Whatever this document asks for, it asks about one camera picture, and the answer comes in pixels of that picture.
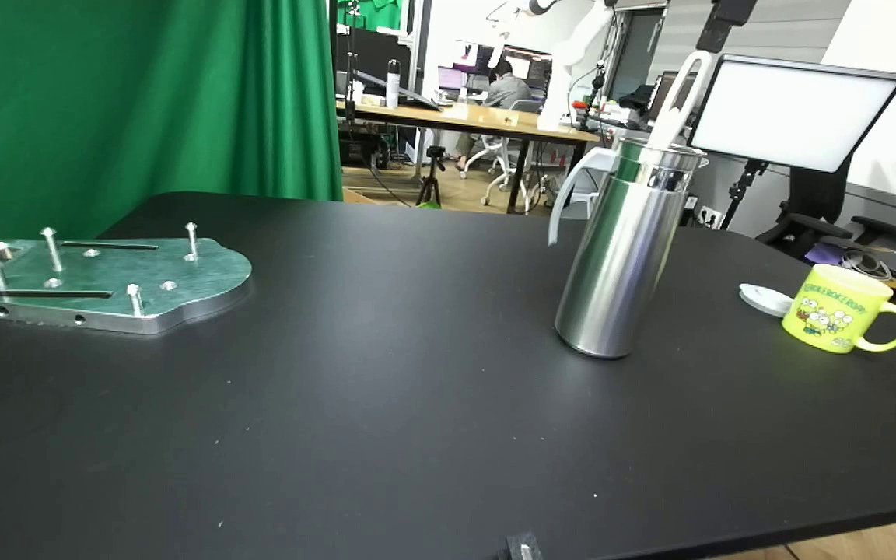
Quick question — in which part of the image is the white bottle brush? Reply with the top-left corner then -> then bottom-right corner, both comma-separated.
646,51 -> 716,148

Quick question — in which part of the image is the stainless steel bottle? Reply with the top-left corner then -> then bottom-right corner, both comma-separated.
543,141 -> 705,358

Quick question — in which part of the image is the wooden background desk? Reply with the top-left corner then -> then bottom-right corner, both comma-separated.
335,100 -> 598,211

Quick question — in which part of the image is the white round lid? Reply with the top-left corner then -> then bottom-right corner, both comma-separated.
736,284 -> 792,318

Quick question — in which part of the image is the green metal plate with bolts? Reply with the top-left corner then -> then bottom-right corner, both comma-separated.
0,223 -> 252,339

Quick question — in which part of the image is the white computer monitor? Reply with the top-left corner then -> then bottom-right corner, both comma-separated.
689,57 -> 896,171

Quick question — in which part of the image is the black monitor stand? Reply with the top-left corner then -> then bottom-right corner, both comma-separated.
760,166 -> 896,260

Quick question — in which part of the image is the yellow green plastic mug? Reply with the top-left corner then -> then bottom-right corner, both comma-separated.
780,264 -> 896,355

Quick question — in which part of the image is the green screen curtain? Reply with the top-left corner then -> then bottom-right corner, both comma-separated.
0,0 -> 343,239

